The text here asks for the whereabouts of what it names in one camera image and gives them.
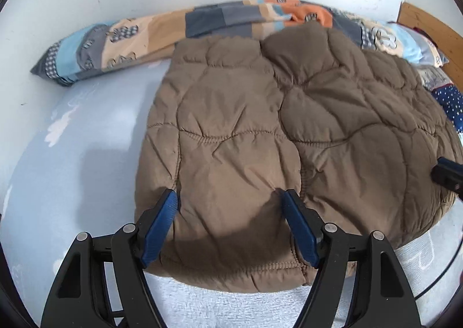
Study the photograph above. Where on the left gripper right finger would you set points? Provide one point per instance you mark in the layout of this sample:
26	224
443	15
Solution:
306	227

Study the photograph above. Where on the brown quilted puffer jacket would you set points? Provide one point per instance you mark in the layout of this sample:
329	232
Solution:
236	122

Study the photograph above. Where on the beige grey pillow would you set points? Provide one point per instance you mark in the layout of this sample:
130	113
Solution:
433	78

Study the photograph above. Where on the wooden headboard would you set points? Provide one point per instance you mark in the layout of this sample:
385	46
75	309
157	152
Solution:
449	41

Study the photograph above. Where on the colourful patchwork rolled quilt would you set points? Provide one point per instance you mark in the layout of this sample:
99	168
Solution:
99	48

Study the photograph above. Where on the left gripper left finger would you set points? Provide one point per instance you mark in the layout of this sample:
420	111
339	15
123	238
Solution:
153	226

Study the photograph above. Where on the dark red cloth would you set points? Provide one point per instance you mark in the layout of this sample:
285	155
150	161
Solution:
426	33

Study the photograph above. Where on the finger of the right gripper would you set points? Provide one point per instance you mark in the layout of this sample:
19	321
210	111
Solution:
449	175

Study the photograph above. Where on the navy star-pattern pillow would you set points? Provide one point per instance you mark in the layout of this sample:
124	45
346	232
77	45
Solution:
450	99

